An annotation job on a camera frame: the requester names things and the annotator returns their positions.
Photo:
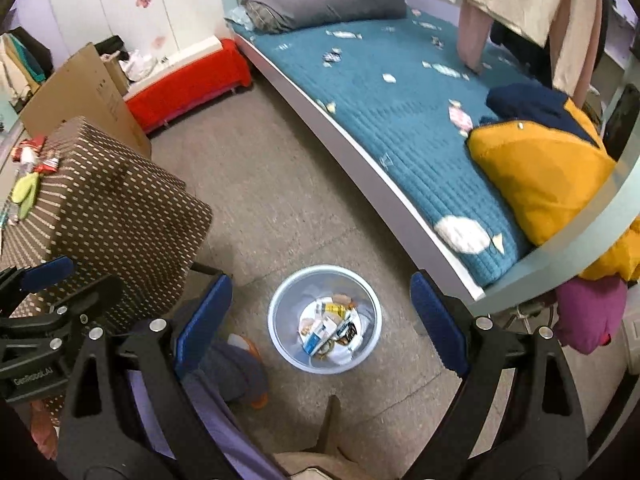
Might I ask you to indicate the black hanging garment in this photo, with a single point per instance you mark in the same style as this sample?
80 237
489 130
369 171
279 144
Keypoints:
520 40

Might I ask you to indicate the pink hanging garment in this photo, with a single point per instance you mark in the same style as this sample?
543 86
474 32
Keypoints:
475 35

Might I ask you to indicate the light blue plastic bin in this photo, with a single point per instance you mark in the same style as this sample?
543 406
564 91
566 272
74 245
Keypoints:
285 320

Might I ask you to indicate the brown dotted tablecloth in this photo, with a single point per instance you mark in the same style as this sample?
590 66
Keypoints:
120 210

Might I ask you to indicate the white plastic bag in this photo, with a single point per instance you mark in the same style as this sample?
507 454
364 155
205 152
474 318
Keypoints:
141 65

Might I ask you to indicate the teal quilted bedspread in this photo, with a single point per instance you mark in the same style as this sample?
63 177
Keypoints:
375 110

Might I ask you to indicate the person's left hand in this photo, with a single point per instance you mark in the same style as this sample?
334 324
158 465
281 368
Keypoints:
44 435

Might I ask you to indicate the green wrapper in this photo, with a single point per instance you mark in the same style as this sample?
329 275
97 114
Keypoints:
27 192

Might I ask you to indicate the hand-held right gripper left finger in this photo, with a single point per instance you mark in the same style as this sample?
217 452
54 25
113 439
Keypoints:
205 320

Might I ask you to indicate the pile of paper packets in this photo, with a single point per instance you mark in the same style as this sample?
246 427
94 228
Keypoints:
325 330

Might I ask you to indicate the mint and white bunk bed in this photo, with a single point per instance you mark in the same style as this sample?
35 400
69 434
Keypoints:
550 255

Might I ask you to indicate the small printed packet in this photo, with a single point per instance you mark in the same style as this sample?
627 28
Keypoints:
10 215

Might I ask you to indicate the red-covered low bench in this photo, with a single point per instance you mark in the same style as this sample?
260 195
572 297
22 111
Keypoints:
195 85

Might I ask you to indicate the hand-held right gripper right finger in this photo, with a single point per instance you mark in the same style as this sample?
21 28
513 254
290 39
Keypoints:
440 320

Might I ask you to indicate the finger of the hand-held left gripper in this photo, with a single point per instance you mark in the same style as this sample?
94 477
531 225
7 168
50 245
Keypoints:
47 272
100 292

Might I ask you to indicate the beige stool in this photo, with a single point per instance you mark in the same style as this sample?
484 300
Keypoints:
310 465

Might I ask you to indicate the light blue pillow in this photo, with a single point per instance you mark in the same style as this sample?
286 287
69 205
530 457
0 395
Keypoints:
240 20

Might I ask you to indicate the black bag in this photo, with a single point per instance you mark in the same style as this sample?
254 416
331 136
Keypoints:
110 46

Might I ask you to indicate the magenta cloth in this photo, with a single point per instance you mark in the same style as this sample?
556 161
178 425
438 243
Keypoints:
590 315

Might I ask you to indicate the person's purple-trousered leg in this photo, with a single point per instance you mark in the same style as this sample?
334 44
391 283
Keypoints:
225 435

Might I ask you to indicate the row of hanging clothes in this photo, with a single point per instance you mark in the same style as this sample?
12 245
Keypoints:
20 67

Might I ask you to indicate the brown cardboard box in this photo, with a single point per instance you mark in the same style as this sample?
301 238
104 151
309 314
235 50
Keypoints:
85 95

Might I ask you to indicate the grey orange slipper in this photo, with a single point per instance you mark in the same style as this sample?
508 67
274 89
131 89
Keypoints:
235 370

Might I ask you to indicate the navy blue garment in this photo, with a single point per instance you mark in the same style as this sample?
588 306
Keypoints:
530 107

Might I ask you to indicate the yellow jacket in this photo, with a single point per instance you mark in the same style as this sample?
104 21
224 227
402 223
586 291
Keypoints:
540 185

